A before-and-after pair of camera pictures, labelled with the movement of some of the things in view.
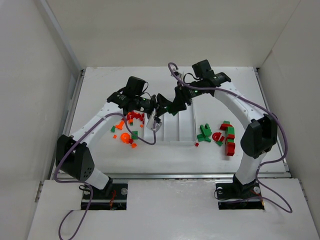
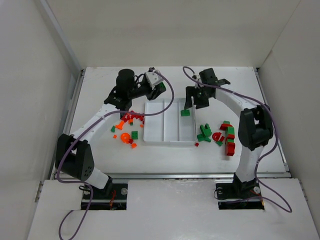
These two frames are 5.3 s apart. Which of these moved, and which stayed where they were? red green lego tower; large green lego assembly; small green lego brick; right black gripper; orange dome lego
Moved: right black gripper
Stayed: orange dome lego; red green lego tower; small green lego brick; large green lego assembly
